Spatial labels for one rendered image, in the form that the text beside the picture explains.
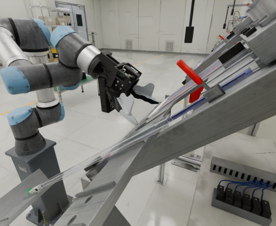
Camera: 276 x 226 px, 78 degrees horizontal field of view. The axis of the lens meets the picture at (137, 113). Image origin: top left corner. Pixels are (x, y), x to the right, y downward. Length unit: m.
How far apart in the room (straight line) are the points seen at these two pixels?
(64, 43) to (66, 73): 0.09
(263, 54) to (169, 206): 1.23
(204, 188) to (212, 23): 8.67
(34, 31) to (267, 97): 0.85
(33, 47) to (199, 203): 0.91
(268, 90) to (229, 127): 0.08
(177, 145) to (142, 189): 1.14
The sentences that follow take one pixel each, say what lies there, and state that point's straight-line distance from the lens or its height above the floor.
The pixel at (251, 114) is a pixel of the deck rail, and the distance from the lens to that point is 0.32.
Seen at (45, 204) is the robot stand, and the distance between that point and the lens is 1.30.
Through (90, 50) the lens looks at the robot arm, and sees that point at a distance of 0.50.
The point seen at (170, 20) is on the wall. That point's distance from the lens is 9.52.
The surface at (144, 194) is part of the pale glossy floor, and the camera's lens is 1.46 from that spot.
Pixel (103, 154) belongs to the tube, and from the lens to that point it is 0.28.
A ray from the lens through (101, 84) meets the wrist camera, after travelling 0.49.
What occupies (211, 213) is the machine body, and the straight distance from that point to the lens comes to 0.67.
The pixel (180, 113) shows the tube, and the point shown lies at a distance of 0.43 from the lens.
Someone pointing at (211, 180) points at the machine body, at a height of 0.62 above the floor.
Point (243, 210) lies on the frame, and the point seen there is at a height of 0.65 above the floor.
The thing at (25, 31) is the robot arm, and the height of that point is 1.14.
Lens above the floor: 1.15
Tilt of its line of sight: 26 degrees down
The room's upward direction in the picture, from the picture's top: straight up
